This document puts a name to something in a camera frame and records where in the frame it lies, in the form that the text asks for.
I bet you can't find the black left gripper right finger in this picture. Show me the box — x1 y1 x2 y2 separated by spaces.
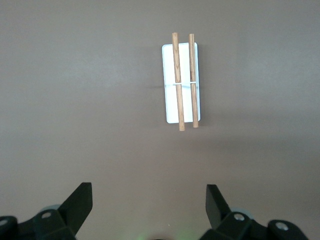
201 184 307 240

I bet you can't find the white rack with wooden bars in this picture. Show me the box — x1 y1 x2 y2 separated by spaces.
161 32 202 133

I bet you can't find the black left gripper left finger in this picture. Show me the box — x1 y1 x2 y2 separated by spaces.
0 182 94 240

